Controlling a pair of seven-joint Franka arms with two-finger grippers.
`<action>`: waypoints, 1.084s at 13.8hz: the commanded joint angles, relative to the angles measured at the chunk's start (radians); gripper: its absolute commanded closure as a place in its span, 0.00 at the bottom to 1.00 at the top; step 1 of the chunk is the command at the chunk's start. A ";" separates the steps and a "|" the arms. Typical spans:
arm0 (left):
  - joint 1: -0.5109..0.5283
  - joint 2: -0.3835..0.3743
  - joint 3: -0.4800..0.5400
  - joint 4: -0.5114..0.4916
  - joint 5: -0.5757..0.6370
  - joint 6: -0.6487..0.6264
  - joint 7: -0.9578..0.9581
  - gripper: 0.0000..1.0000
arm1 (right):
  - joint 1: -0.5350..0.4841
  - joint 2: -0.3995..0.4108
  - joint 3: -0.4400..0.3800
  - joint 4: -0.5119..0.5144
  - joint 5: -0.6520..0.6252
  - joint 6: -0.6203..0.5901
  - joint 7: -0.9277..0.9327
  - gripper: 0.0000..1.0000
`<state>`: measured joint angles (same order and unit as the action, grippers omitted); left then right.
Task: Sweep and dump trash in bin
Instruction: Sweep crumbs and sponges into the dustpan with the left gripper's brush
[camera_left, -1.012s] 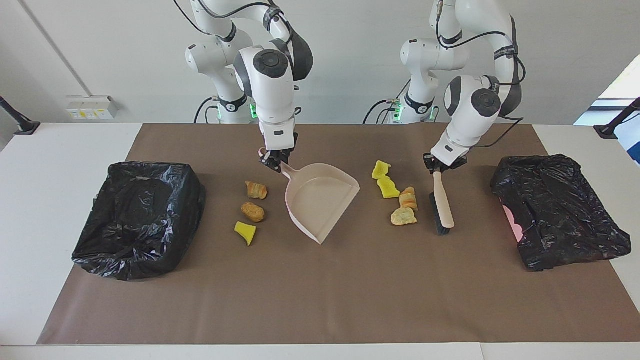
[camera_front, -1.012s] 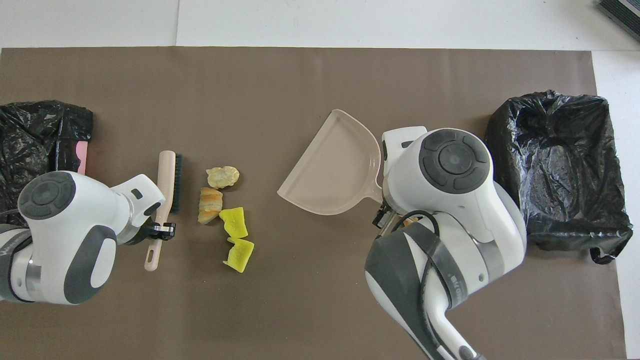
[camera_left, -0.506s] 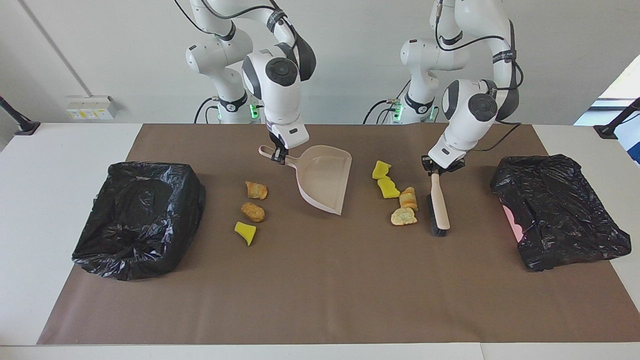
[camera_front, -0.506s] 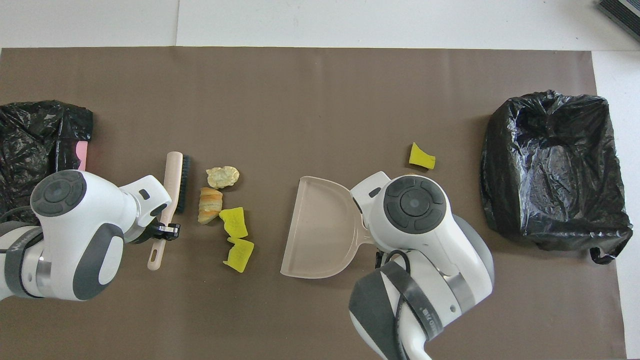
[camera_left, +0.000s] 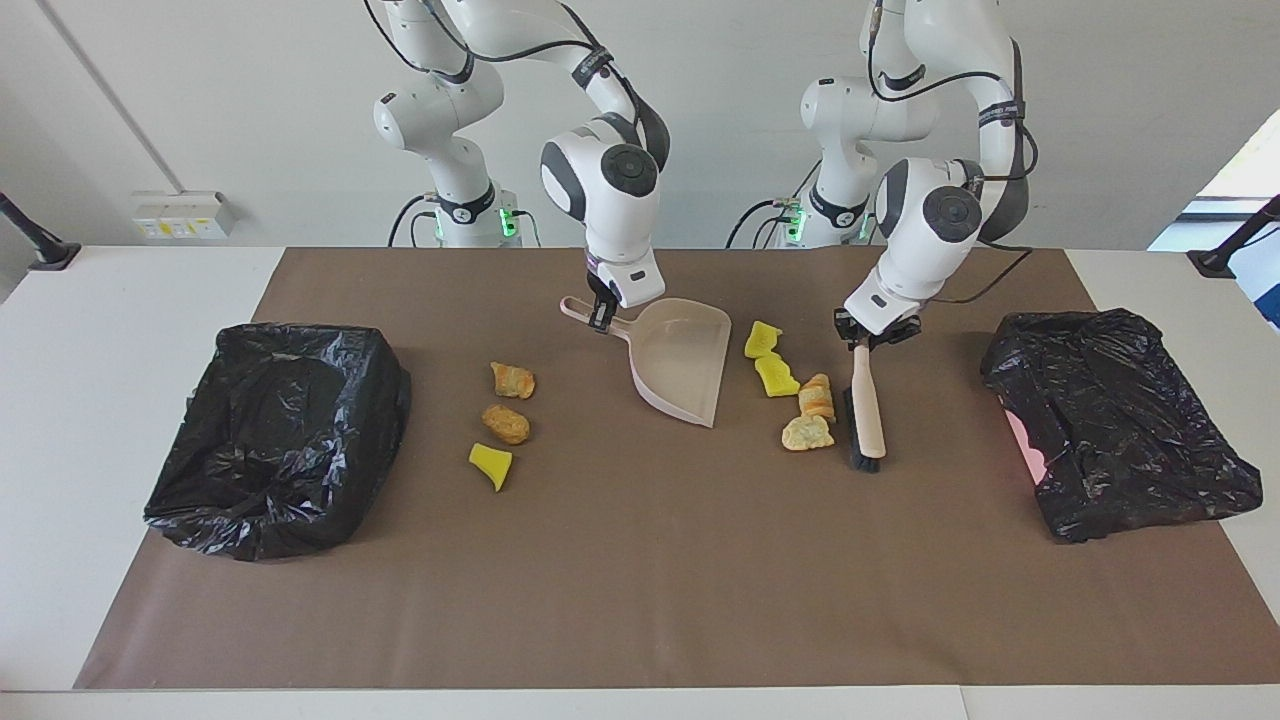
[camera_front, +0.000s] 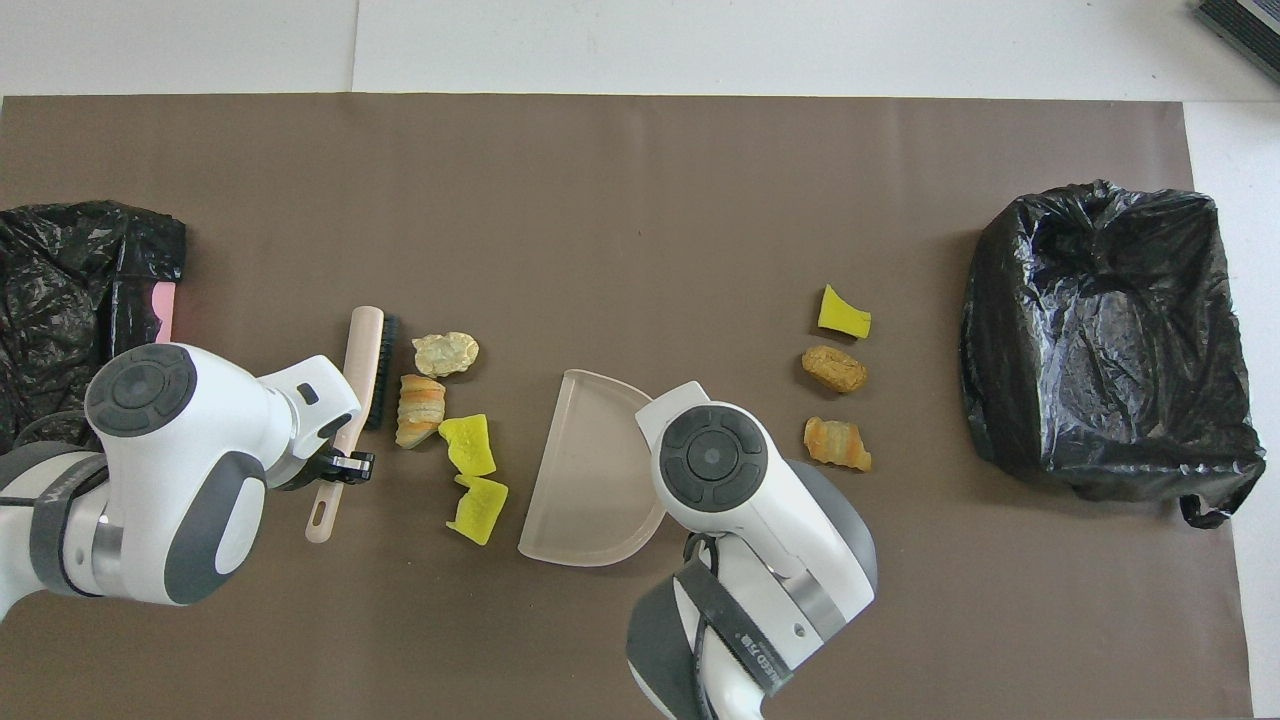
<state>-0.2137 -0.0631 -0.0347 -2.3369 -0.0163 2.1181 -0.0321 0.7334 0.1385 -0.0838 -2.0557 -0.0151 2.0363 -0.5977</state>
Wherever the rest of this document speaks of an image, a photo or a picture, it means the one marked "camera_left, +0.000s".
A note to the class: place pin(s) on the striped golden pastry piece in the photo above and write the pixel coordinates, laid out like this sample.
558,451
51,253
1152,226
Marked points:
512,380

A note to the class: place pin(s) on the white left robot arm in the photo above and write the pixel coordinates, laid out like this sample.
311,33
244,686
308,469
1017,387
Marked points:
910,260

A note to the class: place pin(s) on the black camera stand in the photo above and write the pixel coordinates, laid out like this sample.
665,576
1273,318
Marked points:
1215,262
40,245

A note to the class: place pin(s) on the pale flaky pastry piece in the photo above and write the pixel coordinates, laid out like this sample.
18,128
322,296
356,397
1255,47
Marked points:
806,432

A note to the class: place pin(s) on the brown fried nugget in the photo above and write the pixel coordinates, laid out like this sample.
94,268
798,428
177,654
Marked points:
506,424

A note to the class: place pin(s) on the beige hand brush black bristles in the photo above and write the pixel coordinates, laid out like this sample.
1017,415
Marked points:
868,410

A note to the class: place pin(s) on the striped croissant piece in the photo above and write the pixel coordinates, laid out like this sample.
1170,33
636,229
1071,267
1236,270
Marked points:
817,397

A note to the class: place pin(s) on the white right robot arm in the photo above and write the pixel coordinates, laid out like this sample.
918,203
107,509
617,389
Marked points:
620,230

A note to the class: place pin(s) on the brown table mat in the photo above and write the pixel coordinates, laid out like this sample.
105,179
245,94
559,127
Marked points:
700,600

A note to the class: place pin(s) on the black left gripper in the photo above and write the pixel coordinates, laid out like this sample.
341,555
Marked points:
875,338

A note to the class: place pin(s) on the yellow sponge piece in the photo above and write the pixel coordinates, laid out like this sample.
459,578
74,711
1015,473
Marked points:
762,340
776,376
491,466

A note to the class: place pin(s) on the black plastic trash bag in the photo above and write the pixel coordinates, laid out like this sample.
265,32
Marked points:
260,450
1120,420

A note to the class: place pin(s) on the pink plastic bin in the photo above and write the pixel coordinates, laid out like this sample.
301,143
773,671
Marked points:
1022,440

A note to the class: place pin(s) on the white wall socket box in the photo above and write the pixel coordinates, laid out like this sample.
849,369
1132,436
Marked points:
180,215

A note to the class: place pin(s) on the bright window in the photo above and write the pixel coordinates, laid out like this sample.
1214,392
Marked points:
1250,170

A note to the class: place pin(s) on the beige plastic dustpan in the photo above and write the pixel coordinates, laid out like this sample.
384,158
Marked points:
680,360

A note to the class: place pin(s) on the blue object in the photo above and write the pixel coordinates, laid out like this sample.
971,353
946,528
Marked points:
1268,295

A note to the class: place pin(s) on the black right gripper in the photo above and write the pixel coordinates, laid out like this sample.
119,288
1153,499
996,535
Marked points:
602,292

